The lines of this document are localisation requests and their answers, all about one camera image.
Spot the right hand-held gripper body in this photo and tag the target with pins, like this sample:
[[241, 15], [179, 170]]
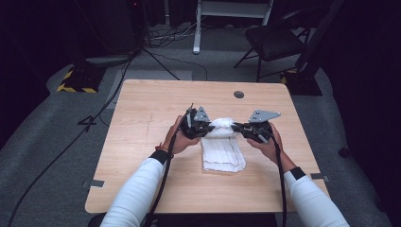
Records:
[[260, 126]]

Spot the white desk frame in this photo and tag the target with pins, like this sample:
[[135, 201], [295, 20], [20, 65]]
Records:
[[197, 34]]

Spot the person's right hand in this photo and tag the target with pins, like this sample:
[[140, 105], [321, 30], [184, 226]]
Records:
[[271, 149]]

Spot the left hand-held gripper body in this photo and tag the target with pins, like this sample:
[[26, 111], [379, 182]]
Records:
[[195, 124]]

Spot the grey tape piece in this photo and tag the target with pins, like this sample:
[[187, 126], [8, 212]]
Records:
[[94, 183], [320, 177]]

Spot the black stand base striped tape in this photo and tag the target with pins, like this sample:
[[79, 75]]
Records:
[[82, 80]]

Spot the white towel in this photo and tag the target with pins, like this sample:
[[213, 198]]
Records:
[[222, 151]]

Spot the black folding chair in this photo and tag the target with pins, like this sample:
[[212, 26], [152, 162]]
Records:
[[274, 41]]

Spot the small black floor object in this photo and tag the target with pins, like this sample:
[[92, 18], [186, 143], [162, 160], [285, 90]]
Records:
[[344, 152]]

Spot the black slanted stand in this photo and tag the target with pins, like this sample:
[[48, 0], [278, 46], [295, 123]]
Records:
[[304, 83]]

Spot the person's left hand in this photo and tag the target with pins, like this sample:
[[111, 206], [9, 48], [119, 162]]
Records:
[[179, 140]]

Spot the dark equipment box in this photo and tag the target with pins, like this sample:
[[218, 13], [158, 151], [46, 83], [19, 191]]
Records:
[[107, 28]]

